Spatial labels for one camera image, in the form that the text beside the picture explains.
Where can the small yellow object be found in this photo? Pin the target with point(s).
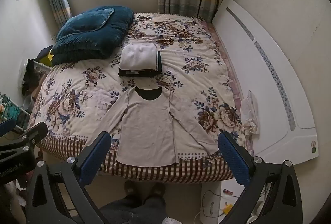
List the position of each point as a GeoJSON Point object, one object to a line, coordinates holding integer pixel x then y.
{"type": "Point", "coordinates": [225, 209]}

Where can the white folded garment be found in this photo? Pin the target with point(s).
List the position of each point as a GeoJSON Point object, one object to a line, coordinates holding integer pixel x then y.
{"type": "Point", "coordinates": [138, 57]}

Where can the pink mattress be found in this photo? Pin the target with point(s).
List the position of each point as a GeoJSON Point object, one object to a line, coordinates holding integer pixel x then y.
{"type": "Point", "coordinates": [234, 76]}

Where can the teal folded velvet quilt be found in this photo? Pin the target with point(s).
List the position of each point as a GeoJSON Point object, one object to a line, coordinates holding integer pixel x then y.
{"type": "Point", "coordinates": [90, 32]}

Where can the yellow cloth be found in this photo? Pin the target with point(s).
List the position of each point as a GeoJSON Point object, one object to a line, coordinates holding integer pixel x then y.
{"type": "Point", "coordinates": [48, 57]}

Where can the small red object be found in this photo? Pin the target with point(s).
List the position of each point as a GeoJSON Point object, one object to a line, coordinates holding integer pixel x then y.
{"type": "Point", "coordinates": [227, 191]}

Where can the grey slipper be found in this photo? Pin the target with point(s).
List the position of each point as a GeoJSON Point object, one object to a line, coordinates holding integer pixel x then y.
{"type": "Point", "coordinates": [157, 189]}
{"type": "Point", "coordinates": [132, 189]}

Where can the metal drying rack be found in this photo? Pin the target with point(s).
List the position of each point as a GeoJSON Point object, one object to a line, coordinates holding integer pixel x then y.
{"type": "Point", "coordinates": [13, 110]}

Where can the floral bed blanket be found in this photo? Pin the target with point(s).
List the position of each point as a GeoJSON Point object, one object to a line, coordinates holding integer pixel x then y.
{"type": "Point", "coordinates": [77, 100]}

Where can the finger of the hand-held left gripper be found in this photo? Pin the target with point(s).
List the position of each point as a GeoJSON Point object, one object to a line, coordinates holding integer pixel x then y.
{"type": "Point", "coordinates": [31, 137]}
{"type": "Point", "coordinates": [6, 124]}

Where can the stack of folded clothes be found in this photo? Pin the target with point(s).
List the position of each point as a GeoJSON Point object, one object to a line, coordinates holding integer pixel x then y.
{"type": "Point", "coordinates": [155, 71]}

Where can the white bed headboard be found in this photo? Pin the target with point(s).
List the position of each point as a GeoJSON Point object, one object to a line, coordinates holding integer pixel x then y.
{"type": "Point", "coordinates": [261, 79]}

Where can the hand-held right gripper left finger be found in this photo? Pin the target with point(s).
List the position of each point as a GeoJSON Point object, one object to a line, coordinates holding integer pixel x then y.
{"type": "Point", "coordinates": [93, 160]}

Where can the pile of dark clothes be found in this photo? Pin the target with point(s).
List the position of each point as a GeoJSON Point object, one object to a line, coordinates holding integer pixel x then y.
{"type": "Point", "coordinates": [31, 76]}

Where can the grey bucket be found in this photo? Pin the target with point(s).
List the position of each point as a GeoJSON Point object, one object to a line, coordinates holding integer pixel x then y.
{"type": "Point", "coordinates": [28, 104]}

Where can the white nightstand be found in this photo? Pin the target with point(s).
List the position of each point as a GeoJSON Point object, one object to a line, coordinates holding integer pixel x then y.
{"type": "Point", "coordinates": [214, 203]}

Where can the white crumpled cloth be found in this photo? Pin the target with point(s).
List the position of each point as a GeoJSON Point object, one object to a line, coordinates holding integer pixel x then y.
{"type": "Point", "coordinates": [250, 112]}

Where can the person's legs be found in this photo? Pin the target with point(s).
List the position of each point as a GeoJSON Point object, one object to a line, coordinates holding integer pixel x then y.
{"type": "Point", "coordinates": [134, 209]}

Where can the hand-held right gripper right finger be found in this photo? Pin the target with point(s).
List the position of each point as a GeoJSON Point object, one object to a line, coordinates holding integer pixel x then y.
{"type": "Point", "coordinates": [234, 160]}

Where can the beige long-sleeve shirt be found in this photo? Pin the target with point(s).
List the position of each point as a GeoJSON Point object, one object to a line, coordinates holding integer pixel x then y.
{"type": "Point", "coordinates": [147, 131]}

